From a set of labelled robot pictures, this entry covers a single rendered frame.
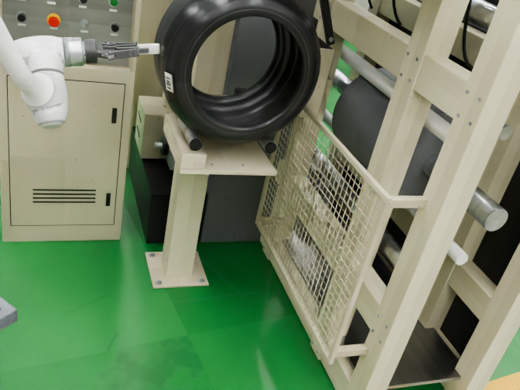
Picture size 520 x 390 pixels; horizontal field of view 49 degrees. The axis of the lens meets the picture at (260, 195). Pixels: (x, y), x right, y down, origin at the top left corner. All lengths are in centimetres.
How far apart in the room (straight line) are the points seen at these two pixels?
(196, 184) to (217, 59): 57
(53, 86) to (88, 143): 93
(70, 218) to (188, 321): 79
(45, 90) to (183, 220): 105
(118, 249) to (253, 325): 80
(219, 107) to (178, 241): 73
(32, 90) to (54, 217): 123
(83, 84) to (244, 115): 74
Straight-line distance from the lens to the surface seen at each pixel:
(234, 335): 255
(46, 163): 273
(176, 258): 271
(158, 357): 241
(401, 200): 177
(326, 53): 234
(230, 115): 222
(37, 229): 293
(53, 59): 186
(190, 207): 255
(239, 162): 213
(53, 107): 179
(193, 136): 199
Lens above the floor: 175
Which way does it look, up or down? 29 degrees down
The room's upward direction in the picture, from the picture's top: 13 degrees clockwise
